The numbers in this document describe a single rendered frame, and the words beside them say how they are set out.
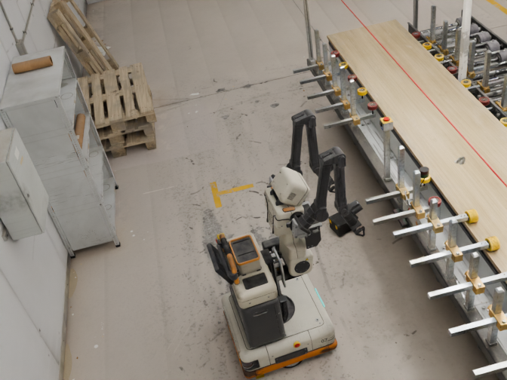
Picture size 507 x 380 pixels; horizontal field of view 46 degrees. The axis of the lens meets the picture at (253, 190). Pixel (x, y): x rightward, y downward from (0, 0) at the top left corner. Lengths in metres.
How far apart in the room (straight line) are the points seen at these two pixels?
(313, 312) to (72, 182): 2.21
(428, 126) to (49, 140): 2.86
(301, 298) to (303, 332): 0.30
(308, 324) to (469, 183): 1.41
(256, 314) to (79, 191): 2.00
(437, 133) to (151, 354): 2.65
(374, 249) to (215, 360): 1.56
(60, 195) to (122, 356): 1.41
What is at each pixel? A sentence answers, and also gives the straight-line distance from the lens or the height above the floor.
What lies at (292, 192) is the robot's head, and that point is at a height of 1.34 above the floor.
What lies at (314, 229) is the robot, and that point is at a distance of 3.65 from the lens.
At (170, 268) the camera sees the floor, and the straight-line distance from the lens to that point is 5.10.
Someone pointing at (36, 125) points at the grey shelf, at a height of 1.35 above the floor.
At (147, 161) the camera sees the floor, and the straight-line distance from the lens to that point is 6.39.
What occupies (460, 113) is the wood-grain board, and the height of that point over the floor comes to 0.90.
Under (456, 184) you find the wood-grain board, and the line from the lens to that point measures 4.15.
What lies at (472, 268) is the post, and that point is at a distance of 3.41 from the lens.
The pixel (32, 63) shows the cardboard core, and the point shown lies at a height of 1.61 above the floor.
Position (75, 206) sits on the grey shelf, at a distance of 5.19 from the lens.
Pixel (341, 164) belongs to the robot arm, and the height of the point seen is 1.57.
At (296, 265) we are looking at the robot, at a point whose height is 0.76.
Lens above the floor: 3.53
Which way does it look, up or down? 39 degrees down
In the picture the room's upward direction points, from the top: 11 degrees counter-clockwise
